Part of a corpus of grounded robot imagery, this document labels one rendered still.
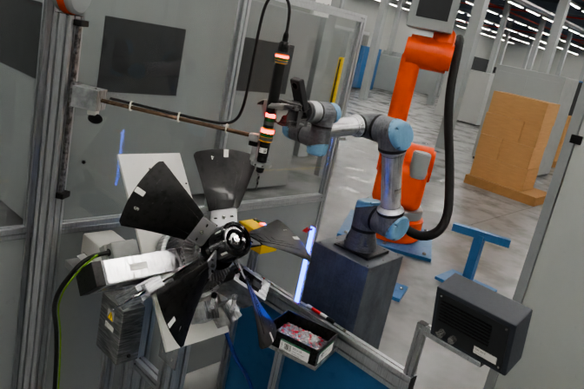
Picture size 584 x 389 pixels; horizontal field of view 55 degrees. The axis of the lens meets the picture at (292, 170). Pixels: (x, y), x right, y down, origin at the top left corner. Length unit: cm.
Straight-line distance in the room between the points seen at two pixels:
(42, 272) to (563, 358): 257
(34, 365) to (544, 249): 248
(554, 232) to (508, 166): 654
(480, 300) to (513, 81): 1081
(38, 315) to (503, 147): 841
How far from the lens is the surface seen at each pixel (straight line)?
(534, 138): 965
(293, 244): 205
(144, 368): 230
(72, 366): 275
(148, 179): 175
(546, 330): 339
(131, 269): 179
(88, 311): 263
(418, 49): 575
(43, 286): 227
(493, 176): 986
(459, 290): 184
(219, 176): 196
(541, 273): 332
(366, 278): 245
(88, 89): 199
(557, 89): 1220
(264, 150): 183
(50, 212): 215
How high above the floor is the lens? 190
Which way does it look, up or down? 14 degrees down
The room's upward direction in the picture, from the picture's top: 12 degrees clockwise
